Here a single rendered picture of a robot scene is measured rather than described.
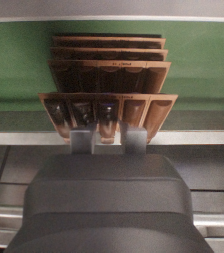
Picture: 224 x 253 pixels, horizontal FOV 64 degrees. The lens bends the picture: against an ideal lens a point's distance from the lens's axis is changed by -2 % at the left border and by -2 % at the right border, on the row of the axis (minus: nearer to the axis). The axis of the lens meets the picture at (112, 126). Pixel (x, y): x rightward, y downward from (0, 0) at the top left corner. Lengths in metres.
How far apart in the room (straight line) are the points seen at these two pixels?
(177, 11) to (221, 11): 0.04
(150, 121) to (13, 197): 0.29
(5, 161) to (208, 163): 0.39
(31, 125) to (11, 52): 0.12
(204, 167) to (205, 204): 0.07
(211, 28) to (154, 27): 0.05
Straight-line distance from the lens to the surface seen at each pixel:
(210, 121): 0.33
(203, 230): 0.25
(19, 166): 0.39
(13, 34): 0.21
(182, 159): 0.38
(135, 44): 0.19
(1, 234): 0.26
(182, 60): 0.23
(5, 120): 0.33
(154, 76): 0.17
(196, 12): 0.19
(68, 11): 0.18
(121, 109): 0.15
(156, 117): 0.15
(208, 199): 0.38
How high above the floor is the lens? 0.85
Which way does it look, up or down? 28 degrees down
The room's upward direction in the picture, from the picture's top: 178 degrees counter-clockwise
